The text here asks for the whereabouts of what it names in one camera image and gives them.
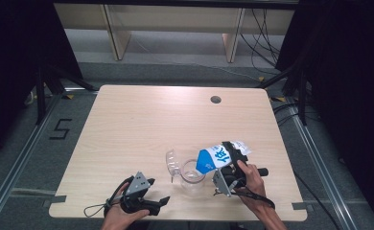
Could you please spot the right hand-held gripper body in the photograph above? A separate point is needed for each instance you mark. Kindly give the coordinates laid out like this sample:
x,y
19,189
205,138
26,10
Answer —
x,y
223,182

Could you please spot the beige wooden shelf unit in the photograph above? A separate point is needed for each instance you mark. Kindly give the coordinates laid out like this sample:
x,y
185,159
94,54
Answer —
x,y
175,19

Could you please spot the grey floor tape strip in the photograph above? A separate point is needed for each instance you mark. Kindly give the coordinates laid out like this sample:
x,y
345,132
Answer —
x,y
15,191

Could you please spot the person's left hand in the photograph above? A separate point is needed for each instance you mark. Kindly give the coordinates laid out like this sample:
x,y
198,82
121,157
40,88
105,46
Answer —
x,y
118,218

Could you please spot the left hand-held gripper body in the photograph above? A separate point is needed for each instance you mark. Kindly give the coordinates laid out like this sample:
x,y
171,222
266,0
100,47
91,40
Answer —
x,y
137,185

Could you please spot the yellow black floor tape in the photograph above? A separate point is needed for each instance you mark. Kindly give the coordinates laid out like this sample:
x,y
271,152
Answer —
x,y
278,99

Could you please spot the person's right hand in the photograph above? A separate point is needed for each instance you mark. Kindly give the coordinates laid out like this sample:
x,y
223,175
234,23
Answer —
x,y
255,187

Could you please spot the black metal stand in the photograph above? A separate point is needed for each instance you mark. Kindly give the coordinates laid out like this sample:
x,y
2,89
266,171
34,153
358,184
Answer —
x,y
301,96
41,96

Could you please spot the black curtain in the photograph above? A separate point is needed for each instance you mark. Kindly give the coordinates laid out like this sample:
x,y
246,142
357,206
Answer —
x,y
351,96
15,64

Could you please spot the grey tape piece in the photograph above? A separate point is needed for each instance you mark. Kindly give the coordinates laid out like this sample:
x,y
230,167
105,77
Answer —
x,y
301,206
55,199

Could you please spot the blue and white salt bag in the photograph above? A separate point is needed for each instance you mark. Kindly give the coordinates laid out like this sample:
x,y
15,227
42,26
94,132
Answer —
x,y
214,158

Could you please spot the aluminium floor rail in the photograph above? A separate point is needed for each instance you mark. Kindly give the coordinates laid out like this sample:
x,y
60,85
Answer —
x,y
22,156
316,163

